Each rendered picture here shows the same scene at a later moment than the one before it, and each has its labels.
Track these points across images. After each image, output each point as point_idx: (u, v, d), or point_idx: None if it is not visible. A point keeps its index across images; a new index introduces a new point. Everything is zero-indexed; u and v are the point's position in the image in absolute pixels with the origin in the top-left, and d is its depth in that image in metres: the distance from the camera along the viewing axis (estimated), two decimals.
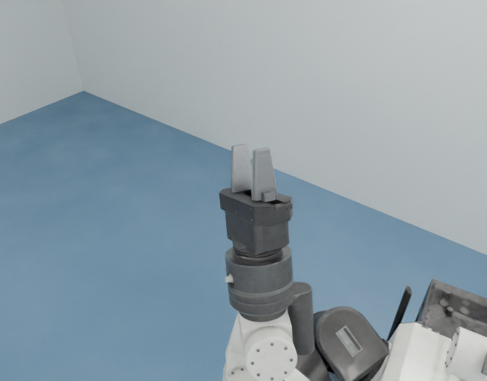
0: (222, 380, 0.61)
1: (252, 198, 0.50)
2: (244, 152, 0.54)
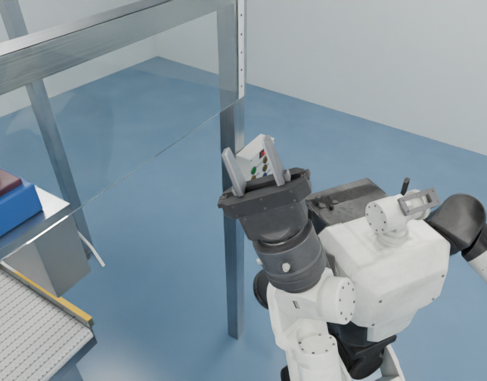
0: (299, 363, 0.63)
1: (277, 184, 0.52)
2: (231, 155, 0.53)
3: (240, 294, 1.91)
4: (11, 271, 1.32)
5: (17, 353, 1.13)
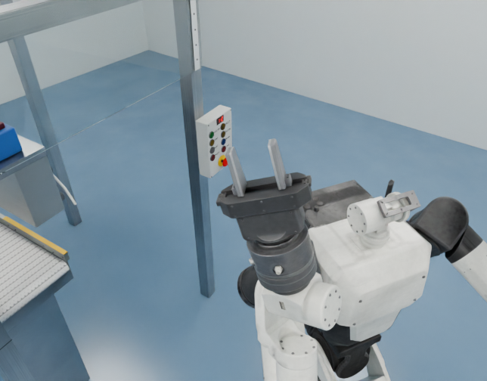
0: (277, 360, 0.64)
1: (279, 189, 0.53)
2: (235, 154, 0.53)
3: (209, 254, 2.13)
4: (1, 218, 1.54)
5: (3, 280, 1.35)
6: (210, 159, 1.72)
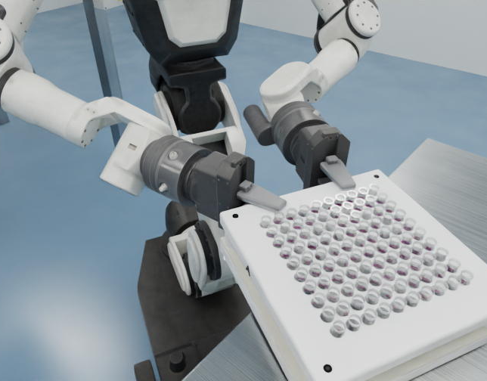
0: (80, 110, 0.61)
1: None
2: (277, 204, 0.53)
3: (122, 122, 1.97)
4: None
5: None
6: None
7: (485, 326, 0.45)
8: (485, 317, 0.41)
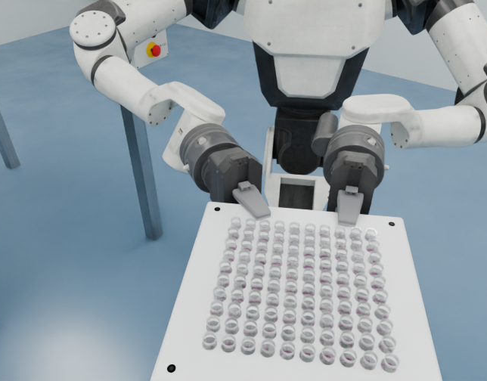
0: (145, 97, 0.70)
1: None
2: (263, 213, 0.52)
3: (149, 181, 1.78)
4: None
5: None
6: None
7: None
8: None
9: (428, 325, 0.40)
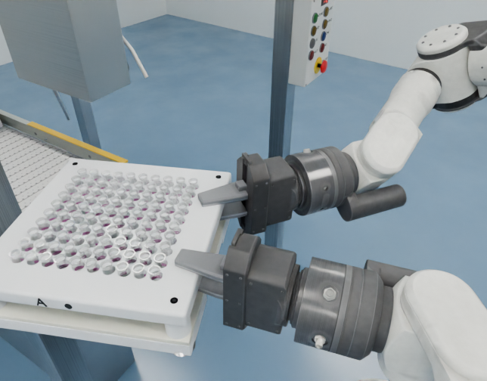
0: (380, 111, 0.66)
1: None
2: (208, 202, 0.53)
3: None
4: (24, 125, 1.07)
5: (33, 198, 0.89)
6: (308, 57, 1.25)
7: None
8: None
9: (40, 300, 0.42)
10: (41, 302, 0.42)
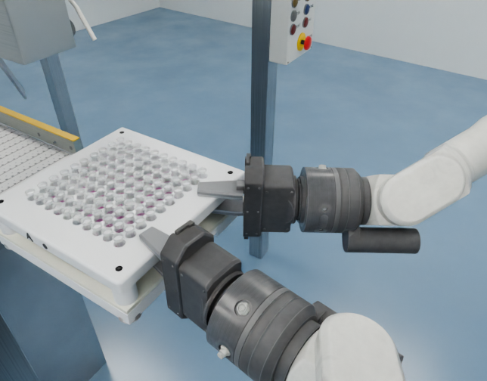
0: (443, 144, 0.56)
1: None
2: (205, 193, 0.55)
3: None
4: None
5: None
6: (290, 32, 1.15)
7: None
8: (22, 183, 0.57)
9: (28, 234, 0.50)
10: (29, 236, 0.50)
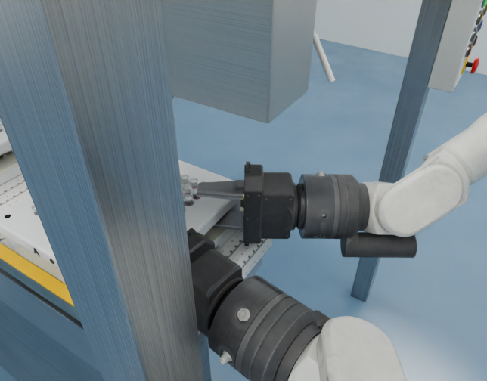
0: (442, 148, 0.55)
1: (241, 211, 0.60)
2: (205, 193, 0.55)
3: None
4: None
5: None
6: (466, 53, 0.95)
7: None
8: (28, 197, 0.59)
9: (35, 249, 0.51)
10: (36, 252, 0.51)
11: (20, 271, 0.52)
